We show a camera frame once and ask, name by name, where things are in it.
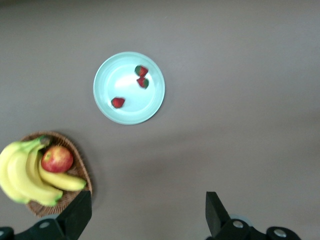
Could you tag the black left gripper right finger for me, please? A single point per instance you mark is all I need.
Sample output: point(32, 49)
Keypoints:
point(213, 215)

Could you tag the red apple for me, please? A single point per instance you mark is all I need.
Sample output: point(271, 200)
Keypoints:
point(57, 159)

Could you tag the yellow banana bunch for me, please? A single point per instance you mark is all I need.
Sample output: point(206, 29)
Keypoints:
point(20, 175)

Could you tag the brown wicker basket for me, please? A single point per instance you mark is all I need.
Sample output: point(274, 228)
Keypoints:
point(42, 209)

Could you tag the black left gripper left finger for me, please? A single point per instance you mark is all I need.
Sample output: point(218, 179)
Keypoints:
point(75, 215)

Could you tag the light green round plate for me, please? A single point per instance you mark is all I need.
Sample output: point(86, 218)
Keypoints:
point(130, 111)

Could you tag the red toy strawberry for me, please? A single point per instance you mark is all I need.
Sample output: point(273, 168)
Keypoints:
point(141, 70)
point(118, 102)
point(143, 82)

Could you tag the brown table cloth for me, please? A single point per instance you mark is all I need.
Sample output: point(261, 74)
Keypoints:
point(237, 125)

